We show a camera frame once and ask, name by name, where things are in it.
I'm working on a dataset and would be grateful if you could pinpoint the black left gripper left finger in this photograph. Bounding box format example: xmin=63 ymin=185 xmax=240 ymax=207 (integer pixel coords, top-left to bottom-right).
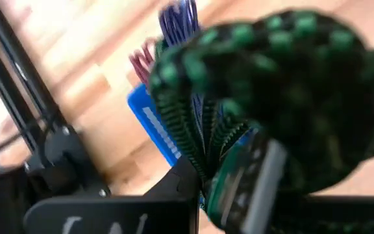
xmin=23 ymin=155 xmax=204 ymax=234

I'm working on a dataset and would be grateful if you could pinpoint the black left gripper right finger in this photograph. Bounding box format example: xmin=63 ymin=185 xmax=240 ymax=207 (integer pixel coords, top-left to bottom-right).
xmin=271 ymin=193 xmax=374 ymax=234

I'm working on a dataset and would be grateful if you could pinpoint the blue plastic basket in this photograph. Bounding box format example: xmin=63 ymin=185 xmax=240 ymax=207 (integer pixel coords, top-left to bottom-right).
xmin=127 ymin=83 xmax=256 ymax=168

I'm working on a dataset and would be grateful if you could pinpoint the black aluminium table frame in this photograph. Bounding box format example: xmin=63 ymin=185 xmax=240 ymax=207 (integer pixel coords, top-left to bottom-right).
xmin=0 ymin=0 xmax=68 ymax=153

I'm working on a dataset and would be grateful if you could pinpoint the blue-violet braided USB cable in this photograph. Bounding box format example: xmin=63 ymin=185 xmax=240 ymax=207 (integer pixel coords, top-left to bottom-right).
xmin=157 ymin=0 xmax=207 ymax=150

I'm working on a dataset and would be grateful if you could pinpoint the green braided USB cable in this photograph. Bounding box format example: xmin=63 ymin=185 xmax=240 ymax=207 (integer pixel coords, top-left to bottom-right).
xmin=203 ymin=97 xmax=253 ymax=176
xmin=154 ymin=81 xmax=207 ymax=183
xmin=147 ymin=8 xmax=374 ymax=234

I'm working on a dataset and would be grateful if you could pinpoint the magenta braided USB cable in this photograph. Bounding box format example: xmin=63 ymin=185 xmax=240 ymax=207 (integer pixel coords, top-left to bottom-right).
xmin=128 ymin=38 xmax=158 ymax=87

